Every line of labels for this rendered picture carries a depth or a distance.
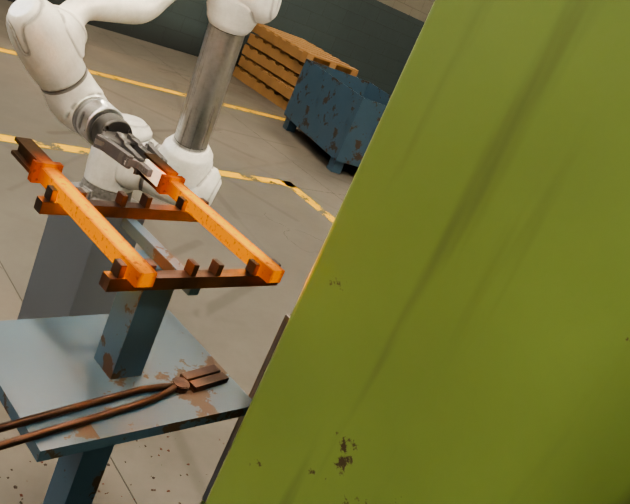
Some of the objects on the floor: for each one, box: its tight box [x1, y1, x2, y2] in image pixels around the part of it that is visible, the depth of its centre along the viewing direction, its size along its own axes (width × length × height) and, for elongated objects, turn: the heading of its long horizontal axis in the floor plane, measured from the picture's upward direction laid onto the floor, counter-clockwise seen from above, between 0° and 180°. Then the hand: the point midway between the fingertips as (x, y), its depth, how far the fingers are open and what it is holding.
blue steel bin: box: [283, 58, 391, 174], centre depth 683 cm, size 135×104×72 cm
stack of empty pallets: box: [233, 23, 359, 110], centre depth 852 cm, size 126×88×70 cm
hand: (159, 174), depth 130 cm, fingers closed
